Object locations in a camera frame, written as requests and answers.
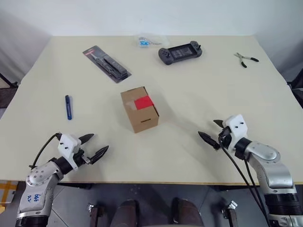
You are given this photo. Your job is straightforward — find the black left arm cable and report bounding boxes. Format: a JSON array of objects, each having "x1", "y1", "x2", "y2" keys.
[{"x1": 28, "y1": 133, "x2": 62, "y2": 169}]

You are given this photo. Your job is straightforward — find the reddish brown object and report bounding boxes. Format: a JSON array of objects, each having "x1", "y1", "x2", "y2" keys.
[{"x1": 0, "y1": 88, "x2": 15, "y2": 109}]

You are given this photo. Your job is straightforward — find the black handled pliers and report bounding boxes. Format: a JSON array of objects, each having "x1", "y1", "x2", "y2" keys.
[{"x1": 233, "y1": 52, "x2": 260, "y2": 69}]

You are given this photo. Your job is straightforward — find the blue pen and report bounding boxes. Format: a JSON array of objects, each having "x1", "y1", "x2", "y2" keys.
[{"x1": 64, "y1": 95, "x2": 74, "y2": 121}]

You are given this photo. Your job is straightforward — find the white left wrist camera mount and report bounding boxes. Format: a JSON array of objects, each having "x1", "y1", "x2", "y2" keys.
[{"x1": 58, "y1": 134, "x2": 82, "y2": 171}]

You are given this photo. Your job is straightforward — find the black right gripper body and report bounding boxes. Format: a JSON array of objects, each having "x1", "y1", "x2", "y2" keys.
[{"x1": 217, "y1": 126, "x2": 234, "y2": 151}]

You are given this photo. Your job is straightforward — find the clear plastic bag blue label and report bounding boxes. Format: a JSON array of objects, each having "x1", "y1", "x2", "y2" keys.
[{"x1": 136, "y1": 35, "x2": 169, "y2": 49}]

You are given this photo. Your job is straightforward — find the black chair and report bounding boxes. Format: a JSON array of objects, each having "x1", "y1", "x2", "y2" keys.
[{"x1": 286, "y1": 70, "x2": 303, "y2": 107}]

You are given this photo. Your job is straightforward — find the yellow striped box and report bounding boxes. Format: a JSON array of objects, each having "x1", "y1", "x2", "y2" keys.
[{"x1": 0, "y1": 181, "x2": 18, "y2": 205}]

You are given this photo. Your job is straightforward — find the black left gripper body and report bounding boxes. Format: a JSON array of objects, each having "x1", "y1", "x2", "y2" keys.
[{"x1": 73, "y1": 148, "x2": 92, "y2": 169}]

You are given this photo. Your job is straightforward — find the brown cardboard box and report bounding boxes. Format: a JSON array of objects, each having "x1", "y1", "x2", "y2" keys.
[{"x1": 120, "y1": 86, "x2": 160, "y2": 134}]

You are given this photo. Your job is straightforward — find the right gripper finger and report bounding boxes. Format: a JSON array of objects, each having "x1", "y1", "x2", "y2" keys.
[
  {"x1": 197, "y1": 131, "x2": 221, "y2": 151},
  {"x1": 213, "y1": 119, "x2": 226, "y2": 130}
]

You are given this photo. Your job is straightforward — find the red tape strip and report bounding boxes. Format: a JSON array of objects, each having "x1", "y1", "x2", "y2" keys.
[{"x1": 134, "y1": 95, "x2": 154, "y2": 111}]

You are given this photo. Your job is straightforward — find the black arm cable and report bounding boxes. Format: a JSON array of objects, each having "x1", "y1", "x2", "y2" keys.
[
  {"x1": 245, "y1": 158, "x2": 268, "y2": 213},
  {"x1": 219, "y1": 139, "x2": 272, "y2": 227},
  {"x1": 28, "y1": 133, "x2": 62, "y2": 169}
]

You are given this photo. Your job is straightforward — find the dark brown rounded shape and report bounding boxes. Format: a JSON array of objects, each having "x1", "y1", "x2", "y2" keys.
[
  {"x1": 113, "y1": 200, "x2": 140, "y2": 227},
  {"x1": 170, "y1": 197, "x2": 204, "y2": 227}
]

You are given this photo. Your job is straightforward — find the black frame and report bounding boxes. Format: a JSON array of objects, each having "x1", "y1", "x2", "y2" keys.
[{"x1": 0, "y1": 72, "x2": 19, "y2": 90}]

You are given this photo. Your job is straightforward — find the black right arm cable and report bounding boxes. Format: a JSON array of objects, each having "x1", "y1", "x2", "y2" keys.
[
  {"x1": 219, "y1": 139, "x2": 272, "y2": 227},
  {"x1": 245, "y1": 158, "x2": 268, "y2": 213}
]

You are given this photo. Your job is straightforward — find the multi-tool blister pack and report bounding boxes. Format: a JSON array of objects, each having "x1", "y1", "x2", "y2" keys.
[{"x1": 82, "y1": 44, "x2": 132, "y2": 84}]

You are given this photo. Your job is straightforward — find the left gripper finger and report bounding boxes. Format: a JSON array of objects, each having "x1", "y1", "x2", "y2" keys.
[
  {"x1": 89, "y1": 145, "x2": 110, "y2": 165},
  {"x1": 79, "y1": 133, "x2": 96, "y2": 145}
]

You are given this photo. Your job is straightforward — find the dark metal post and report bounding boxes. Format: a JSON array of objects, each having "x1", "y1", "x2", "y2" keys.
[
  {"x1": 222, "y1": 201, "x2": 239, "y2": 227},
  {"x1": 87, "y1": 202, "x2": 100, "y2": 227}
]

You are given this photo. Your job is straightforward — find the black handheld game controller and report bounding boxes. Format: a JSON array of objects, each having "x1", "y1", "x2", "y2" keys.
[{"x1": 158, "y1": 40, "x2": 203, "y2": 66}]

